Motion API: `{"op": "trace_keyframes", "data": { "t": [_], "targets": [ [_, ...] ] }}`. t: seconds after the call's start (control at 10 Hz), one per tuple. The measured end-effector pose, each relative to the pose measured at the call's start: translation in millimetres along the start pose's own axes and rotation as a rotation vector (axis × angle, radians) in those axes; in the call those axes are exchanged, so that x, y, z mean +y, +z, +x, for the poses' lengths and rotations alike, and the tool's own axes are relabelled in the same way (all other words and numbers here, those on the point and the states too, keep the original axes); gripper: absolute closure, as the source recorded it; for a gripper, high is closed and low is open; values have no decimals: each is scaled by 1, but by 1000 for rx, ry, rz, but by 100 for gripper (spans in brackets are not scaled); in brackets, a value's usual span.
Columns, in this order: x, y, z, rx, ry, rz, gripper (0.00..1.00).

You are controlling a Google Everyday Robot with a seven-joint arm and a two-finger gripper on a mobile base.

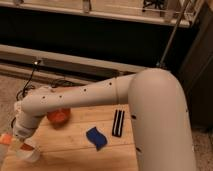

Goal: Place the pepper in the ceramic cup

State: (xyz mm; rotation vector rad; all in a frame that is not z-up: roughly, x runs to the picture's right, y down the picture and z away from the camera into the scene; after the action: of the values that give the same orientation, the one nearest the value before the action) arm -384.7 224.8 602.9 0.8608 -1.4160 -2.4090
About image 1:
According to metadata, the black and white striped block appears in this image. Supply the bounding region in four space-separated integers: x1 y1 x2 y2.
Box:
112 110 125 137

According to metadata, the black cable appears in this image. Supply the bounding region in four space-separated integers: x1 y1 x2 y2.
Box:
15 60 43 102

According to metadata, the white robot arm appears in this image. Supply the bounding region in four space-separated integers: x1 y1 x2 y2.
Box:
13 68 197 171

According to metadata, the orange object at table edge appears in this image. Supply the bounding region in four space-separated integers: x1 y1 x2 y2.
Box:
0 133 12 145

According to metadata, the blue sponge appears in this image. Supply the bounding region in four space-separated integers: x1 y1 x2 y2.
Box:
86 127 107 151

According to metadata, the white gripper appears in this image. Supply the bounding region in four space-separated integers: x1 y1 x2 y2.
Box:
9 136 24 152

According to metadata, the metal pole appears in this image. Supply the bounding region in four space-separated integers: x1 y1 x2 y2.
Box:
156 0 190 69

